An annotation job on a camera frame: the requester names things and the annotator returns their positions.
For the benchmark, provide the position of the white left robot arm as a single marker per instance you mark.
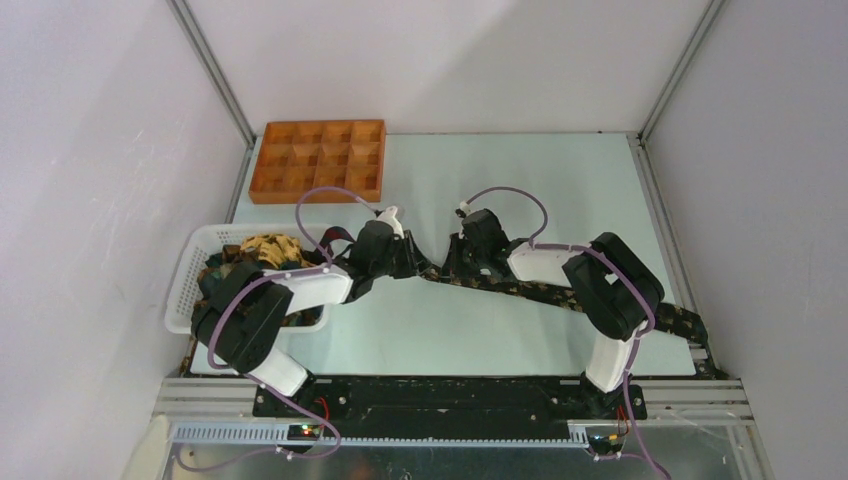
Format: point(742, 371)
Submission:
point(246, 297)

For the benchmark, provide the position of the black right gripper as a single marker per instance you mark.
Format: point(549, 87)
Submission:
point(453, 267)

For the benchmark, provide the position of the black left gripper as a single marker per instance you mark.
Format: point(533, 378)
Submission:
point(413, 258)

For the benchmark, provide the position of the green gold patterned tie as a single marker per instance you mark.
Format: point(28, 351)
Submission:
point(267, 251)

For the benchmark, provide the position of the dark red striped tie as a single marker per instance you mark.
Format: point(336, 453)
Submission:
point(330, 236)

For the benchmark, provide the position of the wooden compartment tray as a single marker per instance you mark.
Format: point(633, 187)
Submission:
point(297, 156)

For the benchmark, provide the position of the white plastic basket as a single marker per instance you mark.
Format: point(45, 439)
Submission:
point(202, 243)

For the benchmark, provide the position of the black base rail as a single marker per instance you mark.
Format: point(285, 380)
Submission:
point(464, 408)

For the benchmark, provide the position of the aluminium frame rail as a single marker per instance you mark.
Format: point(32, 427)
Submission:
point(234, 410)

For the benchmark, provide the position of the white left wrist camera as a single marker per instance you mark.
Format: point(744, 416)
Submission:
point(391, 216)

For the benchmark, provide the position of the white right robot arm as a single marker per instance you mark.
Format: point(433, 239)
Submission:
point(604, 280)

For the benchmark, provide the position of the black gold floral tie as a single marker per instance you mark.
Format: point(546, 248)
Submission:
point(670, 318)

